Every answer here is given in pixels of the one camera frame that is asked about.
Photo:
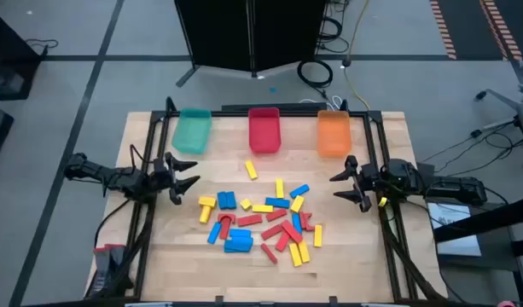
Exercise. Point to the red round object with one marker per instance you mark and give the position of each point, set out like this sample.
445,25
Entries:
506,304

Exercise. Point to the black cabinet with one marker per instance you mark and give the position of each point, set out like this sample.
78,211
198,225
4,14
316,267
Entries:
9,64

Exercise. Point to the red plastic bin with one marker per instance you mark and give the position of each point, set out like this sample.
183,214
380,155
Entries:
264,132

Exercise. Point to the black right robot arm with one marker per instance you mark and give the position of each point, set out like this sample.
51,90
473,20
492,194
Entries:
453,187

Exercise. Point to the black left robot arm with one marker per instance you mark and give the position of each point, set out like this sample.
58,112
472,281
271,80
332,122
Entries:
116,177

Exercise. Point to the black aluminium table frame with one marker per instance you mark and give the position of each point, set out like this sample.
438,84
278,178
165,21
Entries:
231,114

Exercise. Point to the black beam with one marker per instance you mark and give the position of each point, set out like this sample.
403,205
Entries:
483,221

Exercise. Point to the wide blue wooden block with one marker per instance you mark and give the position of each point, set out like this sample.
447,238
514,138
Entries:
238,244

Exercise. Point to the yellow tape tag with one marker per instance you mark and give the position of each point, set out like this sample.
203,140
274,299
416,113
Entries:
382,201

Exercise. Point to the black flat bar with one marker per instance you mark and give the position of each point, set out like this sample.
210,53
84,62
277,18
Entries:
235,107

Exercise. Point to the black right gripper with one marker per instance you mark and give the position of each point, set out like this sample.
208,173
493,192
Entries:
367,181

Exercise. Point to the white sheet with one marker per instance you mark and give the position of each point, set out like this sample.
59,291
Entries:
453,230

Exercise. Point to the black partition panel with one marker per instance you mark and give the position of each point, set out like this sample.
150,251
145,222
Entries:
227,34

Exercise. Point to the small yellow wooden cube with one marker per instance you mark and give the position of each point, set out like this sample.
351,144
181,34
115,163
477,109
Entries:
245,204

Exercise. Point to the teal plastic bin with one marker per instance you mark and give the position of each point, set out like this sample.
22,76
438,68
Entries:
192,132

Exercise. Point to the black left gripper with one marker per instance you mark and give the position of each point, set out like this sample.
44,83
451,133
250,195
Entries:
160,177

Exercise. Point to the yellow wooden cylinder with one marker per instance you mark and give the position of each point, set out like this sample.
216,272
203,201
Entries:
205,214

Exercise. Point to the wide yellow wooden block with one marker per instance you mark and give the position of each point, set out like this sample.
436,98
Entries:
207,201

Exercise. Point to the black power box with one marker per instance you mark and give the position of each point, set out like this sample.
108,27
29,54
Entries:
426,167

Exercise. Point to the orange plastic bin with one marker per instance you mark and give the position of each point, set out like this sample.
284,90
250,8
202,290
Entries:
334,134

